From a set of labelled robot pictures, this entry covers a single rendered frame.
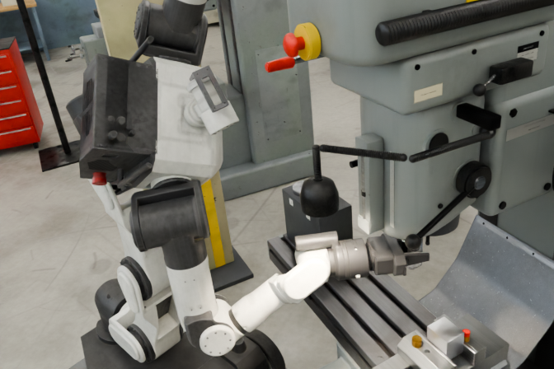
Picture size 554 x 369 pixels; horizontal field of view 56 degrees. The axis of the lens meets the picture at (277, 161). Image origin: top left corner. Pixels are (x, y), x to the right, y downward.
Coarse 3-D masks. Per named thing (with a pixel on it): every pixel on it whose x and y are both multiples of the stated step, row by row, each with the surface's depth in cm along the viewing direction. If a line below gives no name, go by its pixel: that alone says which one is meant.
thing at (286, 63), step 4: (288, 56) 97; (320, 56) 100; (276, 60) 96; (280, 60) 96; (284, 60) 96; (288, 60) 97; (292, 60) 97; (296, 60) 98; (300, 60) 98; (304, 60) 99; (308, 60) 99; (268, 64) 96; (272, 64) 96; (276, 64) 96; (280, 64) 96; (284, 64) 96; (288, 64) 97; (292, 64) 97; (268, 68) 96; (272, 68) 96; (276, 68) 96; (280, 68) 97; (284, 68) 97; (288, 68) 98
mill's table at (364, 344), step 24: (288, 240) 176; (288, 264) 164; (336, 288) 152; (360, 288) 151; (384, 288) 151; (336, 312) 143; (360, 312) 142; (384, 312) 142; (408, 312) 142; (336, 336) 144; (360, 336) 135; (384, 336) 134; (360, 360) 134; (384, 360) 127
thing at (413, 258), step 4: (412, 252) 116; (416, 252) 116; (420, 252) 116; (424, 252) 116; (428, 252) 116; (408, 256) 115; (412, 256) 115; (416, 256) 115; (420, 256) 116; (424, 256) 116; (428, 256) 116; (408, 260) 115; (412, 260) 116; (416, 260) 116; (420, 260) 116; (424, 260) 116; (428, 260) 116; (408, 264) 116
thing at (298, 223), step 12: (300, 180) 170; (288, 192) 167; (300, 192) 163; (288, 204) 168; (300, 204) 160; (348, 204) 157; (288, 216) 171; (300, 216) 162; (336, 216) 155; (348, 216) 157; (288, 228) 174; (300, 228) 165; (312, 228) 157; (324, 228) 154; (336, 228) 157; (348, 228) 159
